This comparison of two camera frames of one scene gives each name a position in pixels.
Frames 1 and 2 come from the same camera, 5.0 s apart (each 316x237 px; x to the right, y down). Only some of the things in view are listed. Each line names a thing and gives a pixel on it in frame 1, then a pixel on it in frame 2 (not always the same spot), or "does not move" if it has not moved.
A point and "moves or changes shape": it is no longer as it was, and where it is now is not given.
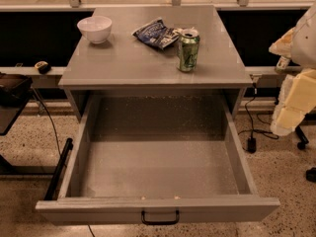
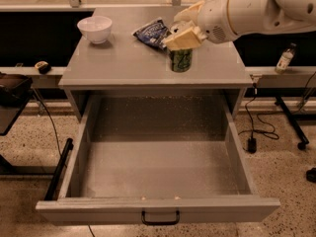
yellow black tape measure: [43, 67] does not move
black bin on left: [14, 90] does not move
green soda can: [188, 50] moves or changes shape
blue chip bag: [156, 33] does not move
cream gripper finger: [297, 96] -> [190, 38]
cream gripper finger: [282, 45] -> [190, 14]
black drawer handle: [178, 213] does not move
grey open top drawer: [155, 159] does not move
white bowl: [96, 28] does not move
